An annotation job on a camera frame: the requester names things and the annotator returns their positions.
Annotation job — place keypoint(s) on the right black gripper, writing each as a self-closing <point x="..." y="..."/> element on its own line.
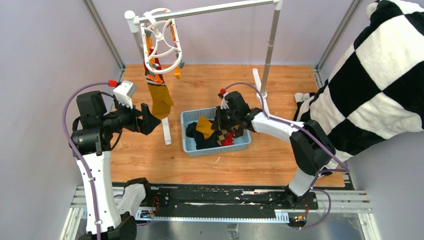
<point x="219" y="122"/>

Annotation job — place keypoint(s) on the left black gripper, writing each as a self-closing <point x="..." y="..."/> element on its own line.
<point x="144" y="125"/>

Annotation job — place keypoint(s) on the mustard yellow sock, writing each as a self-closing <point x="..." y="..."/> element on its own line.
<point x="204" y="126"/>
<point x="161" y="98"/>

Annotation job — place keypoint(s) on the red snowflake christmas sock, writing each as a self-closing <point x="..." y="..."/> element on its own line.
<point x="229" y="139"/>

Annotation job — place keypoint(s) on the black sock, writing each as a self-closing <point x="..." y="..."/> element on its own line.
<point x="191" y="131"/>
<point x="202" y="143"/>

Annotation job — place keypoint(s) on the brown argyle sock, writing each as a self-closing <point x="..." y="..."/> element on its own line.
<point x="221" y="134"/>

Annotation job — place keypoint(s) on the light blue plastic basket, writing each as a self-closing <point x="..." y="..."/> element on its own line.
<point x="189" y="143"/>

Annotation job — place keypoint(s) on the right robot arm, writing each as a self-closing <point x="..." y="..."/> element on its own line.
<point x="311" y="147"/>

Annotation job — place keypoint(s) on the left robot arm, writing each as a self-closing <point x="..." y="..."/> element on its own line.
<point x="91" y="137"/>

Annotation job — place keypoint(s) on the white round sock hanger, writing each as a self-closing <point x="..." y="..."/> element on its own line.
<point x="160" y="39"/>

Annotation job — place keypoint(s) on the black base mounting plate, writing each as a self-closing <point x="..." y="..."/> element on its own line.
<point x="193" y="201"/>

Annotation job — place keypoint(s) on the white grey drying rack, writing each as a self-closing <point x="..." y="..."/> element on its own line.
<point x="134" y="22"/>

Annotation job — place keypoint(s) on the black white checkered blanket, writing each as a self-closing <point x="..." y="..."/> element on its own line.
<point x="376" y="89"/>

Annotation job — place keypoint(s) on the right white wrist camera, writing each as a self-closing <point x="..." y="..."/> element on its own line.
<point x="224" y="103"/>

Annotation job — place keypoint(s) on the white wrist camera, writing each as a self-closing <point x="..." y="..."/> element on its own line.
<point x="224" y="103"/>
<point x="124" y="93"/>

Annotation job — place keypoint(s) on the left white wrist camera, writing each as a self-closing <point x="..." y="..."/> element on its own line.
<point x="124" y="93"/>

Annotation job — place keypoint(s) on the aluminium frame rail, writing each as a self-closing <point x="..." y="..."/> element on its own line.
<point x="343" y="214"/>

